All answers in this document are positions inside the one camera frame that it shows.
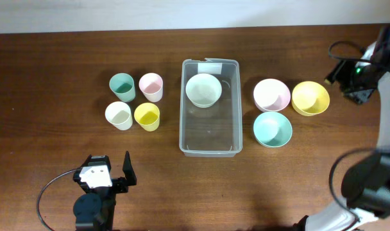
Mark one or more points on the green plastic bowl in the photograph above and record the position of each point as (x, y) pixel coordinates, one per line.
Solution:
(272, 129)

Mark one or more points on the yellow plastic bowl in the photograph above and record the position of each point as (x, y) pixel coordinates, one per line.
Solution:
(310, 98)

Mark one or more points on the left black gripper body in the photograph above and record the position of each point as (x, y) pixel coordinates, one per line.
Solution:
(119, 185)

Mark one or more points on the clear plastic storage container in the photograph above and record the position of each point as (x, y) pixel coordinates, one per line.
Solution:
(215, 131)

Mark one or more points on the pink plastic cup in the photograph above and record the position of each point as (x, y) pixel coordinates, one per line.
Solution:
(151, 85)

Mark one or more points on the white plastic cup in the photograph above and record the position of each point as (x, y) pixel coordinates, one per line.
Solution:
(119, 115)

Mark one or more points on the yellow plastic cup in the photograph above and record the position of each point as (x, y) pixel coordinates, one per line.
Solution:
(148, 116)

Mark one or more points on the white plastic bowl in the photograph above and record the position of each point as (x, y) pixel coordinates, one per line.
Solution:
(203, 90)

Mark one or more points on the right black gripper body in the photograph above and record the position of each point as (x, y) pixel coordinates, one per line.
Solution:
(356, 80)

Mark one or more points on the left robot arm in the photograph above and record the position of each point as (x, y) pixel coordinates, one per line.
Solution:
(95, 209)

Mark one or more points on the green plastic cup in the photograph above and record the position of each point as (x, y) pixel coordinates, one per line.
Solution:
(123, 86)

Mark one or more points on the pink plastic bowl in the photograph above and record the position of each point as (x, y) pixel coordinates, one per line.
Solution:
(271, 95)

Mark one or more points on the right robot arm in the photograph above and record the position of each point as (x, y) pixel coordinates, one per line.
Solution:
(365, 188)

